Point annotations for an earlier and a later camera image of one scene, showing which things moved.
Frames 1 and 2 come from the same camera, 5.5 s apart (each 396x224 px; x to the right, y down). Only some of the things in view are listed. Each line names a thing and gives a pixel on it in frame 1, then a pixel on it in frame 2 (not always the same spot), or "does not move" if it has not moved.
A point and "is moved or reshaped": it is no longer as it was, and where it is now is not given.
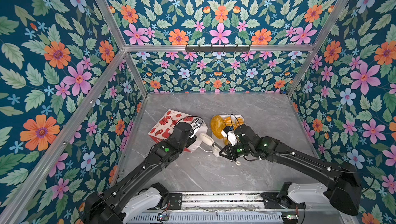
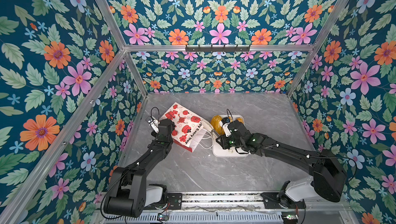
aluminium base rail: [221, 201] does not move
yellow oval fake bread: [217, 125] does not move
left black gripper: [193, 140] → [171, 125]
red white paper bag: [164, 129] is moved or reshaped
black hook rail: [217, 49] does not move
